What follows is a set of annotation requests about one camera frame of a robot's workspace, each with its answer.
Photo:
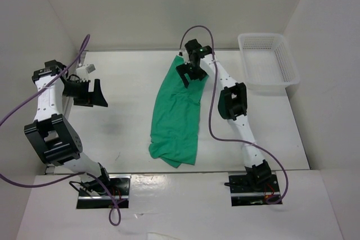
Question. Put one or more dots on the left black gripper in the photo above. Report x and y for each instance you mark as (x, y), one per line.
(91, 98)

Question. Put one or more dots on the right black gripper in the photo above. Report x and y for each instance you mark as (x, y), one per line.
(183, 69)

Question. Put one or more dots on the green tank top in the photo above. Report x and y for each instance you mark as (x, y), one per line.
(175, 119)

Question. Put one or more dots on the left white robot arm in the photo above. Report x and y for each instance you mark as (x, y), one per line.
(67, 148)

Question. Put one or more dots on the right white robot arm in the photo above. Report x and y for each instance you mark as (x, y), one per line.
(233, 106)

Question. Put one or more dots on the white plastic mesh basket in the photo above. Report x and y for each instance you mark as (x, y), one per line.
(267, 61)

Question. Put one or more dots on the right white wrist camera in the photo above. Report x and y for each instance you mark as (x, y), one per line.
(185, 56)

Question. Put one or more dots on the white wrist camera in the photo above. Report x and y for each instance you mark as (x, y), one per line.
(185, 56)
(83, 71)

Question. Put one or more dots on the aluminium table edge rail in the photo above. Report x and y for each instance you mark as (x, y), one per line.
(67, 103)

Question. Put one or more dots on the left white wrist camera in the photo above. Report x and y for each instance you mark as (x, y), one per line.
(83, 71)

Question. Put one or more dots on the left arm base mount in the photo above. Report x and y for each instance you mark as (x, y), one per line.
(119, 188)

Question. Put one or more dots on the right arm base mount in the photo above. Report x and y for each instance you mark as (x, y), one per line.
(243, 194)

